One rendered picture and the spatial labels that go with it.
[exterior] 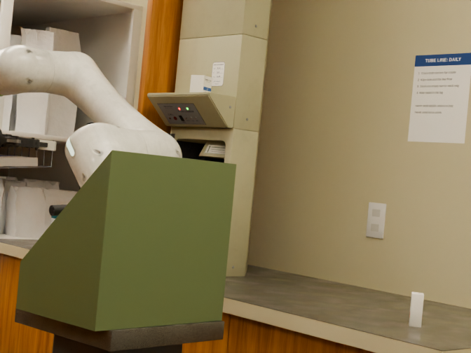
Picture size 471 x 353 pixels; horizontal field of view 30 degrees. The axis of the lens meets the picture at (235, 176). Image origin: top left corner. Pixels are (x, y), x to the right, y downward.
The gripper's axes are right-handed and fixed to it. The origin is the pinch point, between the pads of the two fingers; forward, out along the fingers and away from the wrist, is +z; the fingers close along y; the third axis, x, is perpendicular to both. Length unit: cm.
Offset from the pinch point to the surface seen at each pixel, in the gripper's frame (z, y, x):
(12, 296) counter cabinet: 17, 43, 55
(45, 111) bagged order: 49, 88, -17
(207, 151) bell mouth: 46, -25, -3
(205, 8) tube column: 44, -20, -50
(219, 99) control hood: 37, -39, -19
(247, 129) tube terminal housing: 50, -39, -11
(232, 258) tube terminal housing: 49, -38, 31
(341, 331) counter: 14, -115, 39
